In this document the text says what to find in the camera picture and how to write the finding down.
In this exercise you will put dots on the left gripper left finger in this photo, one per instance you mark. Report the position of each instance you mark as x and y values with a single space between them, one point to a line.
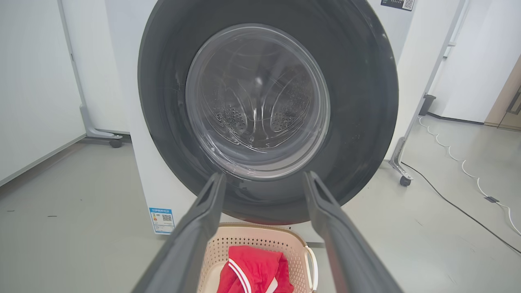
191 236

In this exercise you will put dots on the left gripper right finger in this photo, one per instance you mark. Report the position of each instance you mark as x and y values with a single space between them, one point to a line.
346 244

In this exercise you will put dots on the red garment with white stripes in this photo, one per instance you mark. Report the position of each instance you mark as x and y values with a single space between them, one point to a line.
256 264

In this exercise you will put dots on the dark grey glass washer door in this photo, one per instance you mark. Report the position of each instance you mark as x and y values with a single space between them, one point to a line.
358 101

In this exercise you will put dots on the beige perforated laundry basket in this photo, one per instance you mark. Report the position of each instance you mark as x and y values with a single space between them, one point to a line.
260 238

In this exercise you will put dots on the white front-loading washing machine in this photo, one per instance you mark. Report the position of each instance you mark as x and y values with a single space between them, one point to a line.
146 162

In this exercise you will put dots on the wooden room door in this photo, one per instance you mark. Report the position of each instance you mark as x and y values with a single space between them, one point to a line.
504 101

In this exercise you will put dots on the blue energy label sticker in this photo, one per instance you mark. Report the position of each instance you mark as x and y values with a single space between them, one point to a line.
162 220

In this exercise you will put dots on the metal leg with caster wheel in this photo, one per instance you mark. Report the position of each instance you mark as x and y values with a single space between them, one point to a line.
401 156

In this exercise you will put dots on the white partition panel on casters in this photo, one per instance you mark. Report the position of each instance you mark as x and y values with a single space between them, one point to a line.
97 81

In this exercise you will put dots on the small black box by wall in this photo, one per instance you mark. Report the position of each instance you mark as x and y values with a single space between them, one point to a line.
426 105

